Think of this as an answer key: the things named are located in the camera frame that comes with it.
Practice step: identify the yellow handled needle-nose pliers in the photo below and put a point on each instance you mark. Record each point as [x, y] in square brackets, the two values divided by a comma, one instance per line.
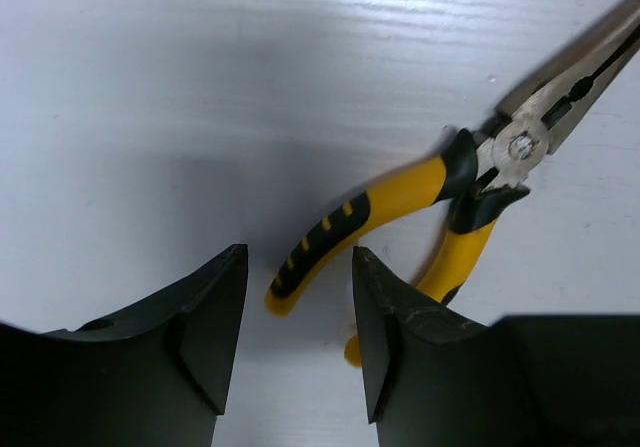
[480, 172]

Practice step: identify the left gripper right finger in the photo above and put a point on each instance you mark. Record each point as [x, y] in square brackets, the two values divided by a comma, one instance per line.
[433, 377]

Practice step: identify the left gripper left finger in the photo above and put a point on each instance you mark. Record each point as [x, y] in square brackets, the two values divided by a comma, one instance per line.
[155, 373]

